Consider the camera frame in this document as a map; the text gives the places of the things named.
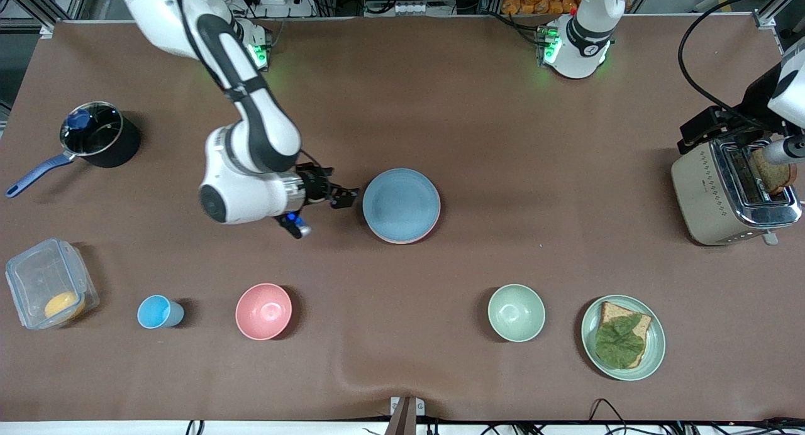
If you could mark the blue plate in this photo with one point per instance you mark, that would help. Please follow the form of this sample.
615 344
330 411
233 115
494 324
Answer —
401 203

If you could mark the brown bread slice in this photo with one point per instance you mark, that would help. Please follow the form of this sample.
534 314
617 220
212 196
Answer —
613 310

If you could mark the orange food piece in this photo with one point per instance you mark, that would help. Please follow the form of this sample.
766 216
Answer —
64 305

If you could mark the white multi socket strip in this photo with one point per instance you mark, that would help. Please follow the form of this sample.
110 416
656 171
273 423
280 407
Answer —
412 8

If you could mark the green plate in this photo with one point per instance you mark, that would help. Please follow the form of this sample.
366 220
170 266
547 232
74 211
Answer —
654 353

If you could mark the green lettuce leaf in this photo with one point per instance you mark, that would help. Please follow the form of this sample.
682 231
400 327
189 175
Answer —
619 344

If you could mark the green bowl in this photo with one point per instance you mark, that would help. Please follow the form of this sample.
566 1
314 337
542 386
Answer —
516 313

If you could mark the brown table mat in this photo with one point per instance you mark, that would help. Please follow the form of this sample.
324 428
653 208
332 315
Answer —
503 121

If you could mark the clear plastic container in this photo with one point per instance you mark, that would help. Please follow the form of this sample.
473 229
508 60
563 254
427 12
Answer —
38 278

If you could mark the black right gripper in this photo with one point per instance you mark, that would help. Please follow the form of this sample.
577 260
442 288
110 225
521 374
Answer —
316 186

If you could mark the pink plate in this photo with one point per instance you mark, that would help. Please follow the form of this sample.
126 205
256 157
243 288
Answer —
415 239

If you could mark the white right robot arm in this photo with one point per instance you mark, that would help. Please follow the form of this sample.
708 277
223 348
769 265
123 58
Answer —
251 190

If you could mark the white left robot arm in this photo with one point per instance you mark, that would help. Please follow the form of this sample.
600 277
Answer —
585 45

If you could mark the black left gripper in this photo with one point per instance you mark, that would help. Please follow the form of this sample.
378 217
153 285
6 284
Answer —
758 97

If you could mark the pink bowl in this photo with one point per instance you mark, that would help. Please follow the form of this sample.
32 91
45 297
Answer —
264 311

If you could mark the beige chrome toaster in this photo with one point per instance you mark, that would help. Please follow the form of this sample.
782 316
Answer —
710 202

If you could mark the blue cup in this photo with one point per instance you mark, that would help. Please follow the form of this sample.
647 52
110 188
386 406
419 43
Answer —
157 312

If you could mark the brown toast slice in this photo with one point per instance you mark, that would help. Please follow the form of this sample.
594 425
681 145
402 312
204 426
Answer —
773 177

